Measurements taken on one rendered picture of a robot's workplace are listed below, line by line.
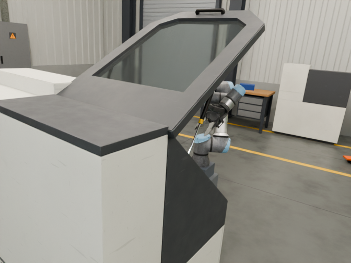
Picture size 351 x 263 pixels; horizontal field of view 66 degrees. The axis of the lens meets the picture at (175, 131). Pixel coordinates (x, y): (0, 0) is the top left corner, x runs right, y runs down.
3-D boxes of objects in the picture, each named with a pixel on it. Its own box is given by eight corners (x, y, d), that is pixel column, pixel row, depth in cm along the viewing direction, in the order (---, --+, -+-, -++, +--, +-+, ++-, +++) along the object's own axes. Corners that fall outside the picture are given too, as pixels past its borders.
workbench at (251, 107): (197, 120, 680) (201, 79, 649) (209, 116, 738) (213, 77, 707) (261, 134, 604) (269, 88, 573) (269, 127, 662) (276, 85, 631)
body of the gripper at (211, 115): (218, 129, 156) (231, 114, 157) (213, 121, 149) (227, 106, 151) (208, 123, 161) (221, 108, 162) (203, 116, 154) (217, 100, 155)
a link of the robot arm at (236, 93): (244, 94, 162) (248, 90, 153) (232, 107, 160) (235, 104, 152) (234, 85, 162) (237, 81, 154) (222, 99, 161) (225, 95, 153)
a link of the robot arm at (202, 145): (192, 147, 213) (194, 131, 209) (210, 149, 213) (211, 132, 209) (193, 153, 201) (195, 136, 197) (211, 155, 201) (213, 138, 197)
